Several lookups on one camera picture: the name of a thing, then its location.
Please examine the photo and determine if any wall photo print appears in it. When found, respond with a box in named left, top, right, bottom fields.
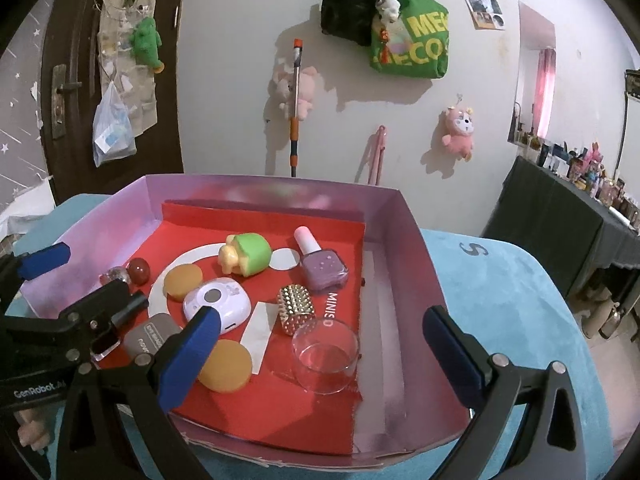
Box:
left=456, top=0, right=506, bottom=31

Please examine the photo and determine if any beige hanging organizer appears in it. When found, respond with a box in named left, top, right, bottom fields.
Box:
left=95, top=0, right=161, bottom=136

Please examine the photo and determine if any green and yellow toy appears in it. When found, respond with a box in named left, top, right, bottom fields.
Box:
left=217, top=232, right=272, bottom=277

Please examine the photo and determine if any green plush dinosaur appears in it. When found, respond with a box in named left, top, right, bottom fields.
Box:
left=130, top=17, right=165, bottom=75

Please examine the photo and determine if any grey star print sheet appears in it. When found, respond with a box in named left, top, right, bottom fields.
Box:
left=0, top=0, right=66, bottom=211

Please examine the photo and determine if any metal door handle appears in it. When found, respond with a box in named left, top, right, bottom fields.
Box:
left=51, top=64, right=83, bottom=140

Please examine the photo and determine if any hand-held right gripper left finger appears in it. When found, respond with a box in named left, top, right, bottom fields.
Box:
left=59, top=305, right=223, bottom=480

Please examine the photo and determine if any pink stick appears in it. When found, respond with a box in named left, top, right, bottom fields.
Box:
left=367, top=125, right=390, bottom=186

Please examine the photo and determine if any row of cosmetic bottles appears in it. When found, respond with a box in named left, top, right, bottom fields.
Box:
left=510, top=127, right=640, bottom=233

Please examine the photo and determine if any green tote bag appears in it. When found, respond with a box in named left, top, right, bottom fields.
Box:
left=370, top=0, right=450, bottom=81

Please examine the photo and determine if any white framed mirror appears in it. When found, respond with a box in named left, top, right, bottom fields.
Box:
left=617, top=70, right=640, bottom=181

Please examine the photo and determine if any white foil sheet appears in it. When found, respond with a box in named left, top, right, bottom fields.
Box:
left=0, top=182, right=56, bottom=236

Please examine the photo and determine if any pink cardboard box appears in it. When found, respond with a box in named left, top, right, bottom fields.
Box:
left=22, top=174, right=473, bottom=468

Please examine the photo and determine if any orange round puck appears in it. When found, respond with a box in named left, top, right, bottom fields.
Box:
left=197, top=339, right=253, bottom=393
left=165, top=265, right=203, bottom=302

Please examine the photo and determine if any teal fleece blanket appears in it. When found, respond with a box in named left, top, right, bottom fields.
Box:
left=10, top=194, right=616, bottom=480

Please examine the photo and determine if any black nail polish bottle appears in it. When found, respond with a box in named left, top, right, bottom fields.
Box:
left=90, top=292, right=151, bottom=361

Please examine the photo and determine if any black backpack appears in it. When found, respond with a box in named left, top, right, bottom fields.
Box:
left=320, top=0, right=386, bottom=46

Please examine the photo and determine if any small white plush toy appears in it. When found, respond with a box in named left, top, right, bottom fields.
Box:
left=375, top=0, right=403, bottom=23

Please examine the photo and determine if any purple nail polish bottle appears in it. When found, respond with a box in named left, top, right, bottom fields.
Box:
left=293, top=226, right=349, bottom=292

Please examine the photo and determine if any pink curtain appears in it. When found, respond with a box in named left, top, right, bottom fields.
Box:
left=534, top=49, right=557, bottom=136

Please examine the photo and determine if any grey eyeshadow case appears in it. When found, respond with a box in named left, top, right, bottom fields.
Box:
left=123, top=313, right=183, bottom=358

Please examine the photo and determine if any dark red glitter bottle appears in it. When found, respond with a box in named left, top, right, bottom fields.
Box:
left=99, top=257, right=152, bottom=288

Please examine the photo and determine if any clear glass cup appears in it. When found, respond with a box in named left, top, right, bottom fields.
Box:
left=291, top=321, right=361, bottom=395

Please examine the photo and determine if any pink plush wall toy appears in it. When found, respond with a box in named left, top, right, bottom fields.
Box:
left=441, top=105, right=476, bottom=161

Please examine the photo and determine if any red paper sheet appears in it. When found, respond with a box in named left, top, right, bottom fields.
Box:
left=117, top=201, right=367, bottom=456

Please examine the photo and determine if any mop handle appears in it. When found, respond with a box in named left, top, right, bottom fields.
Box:
left=289, top=38, right=305, bottom=178

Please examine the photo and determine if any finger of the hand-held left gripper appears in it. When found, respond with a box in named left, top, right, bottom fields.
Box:
left=0, top=279, right=151, bottom=366
left=0, top=241, right=72, bottom=311

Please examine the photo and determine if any dark brown door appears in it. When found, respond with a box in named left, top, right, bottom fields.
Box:
left=42, top=0, right=188, bottom=201

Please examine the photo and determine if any clear plastic bag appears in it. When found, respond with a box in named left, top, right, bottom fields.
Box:
left=92, top=80, right=138, bottom=168

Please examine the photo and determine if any pink round compact device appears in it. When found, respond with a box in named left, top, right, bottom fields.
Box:
left=182, top=278, right=252, bottom=335

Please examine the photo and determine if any person's left hand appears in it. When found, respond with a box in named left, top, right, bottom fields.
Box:
left=15, top=407, right=51, bottom=453

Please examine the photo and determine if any table with dark cloth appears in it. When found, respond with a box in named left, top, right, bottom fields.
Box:
left=481, top=156, right=640, bottom=301

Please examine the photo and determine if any white paper strip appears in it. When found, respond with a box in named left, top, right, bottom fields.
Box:
left=240, top=302, right=278, bottom=376

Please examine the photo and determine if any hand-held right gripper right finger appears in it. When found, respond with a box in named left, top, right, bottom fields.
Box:
left=422, top=304, right=586, bottom=480

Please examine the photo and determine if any gold studded cylinder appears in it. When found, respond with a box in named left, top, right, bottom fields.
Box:
left=276, top=284, right=317, bottom=336

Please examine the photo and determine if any pink plush pig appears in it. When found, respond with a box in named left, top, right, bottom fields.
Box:
left=272, top=65, right=321, bottom=121

